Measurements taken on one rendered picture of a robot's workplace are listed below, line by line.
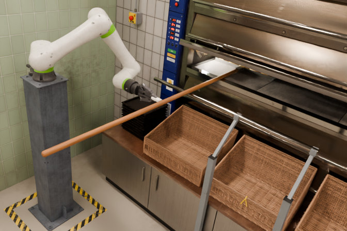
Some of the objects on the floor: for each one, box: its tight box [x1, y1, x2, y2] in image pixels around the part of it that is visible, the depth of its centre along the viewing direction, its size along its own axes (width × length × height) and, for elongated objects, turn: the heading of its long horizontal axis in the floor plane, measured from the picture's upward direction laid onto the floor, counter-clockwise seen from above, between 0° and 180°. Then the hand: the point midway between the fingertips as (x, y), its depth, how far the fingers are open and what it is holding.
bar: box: [153, 77, 319, 231], centre depth 216 cm, size 31×127×118 cm, turn 38°
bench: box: [101, 124, 347, 231], centre depth 235 cm, size 56×242×58 cm, turn 38°
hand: (156, 99), depth 197 cm, fingers closed
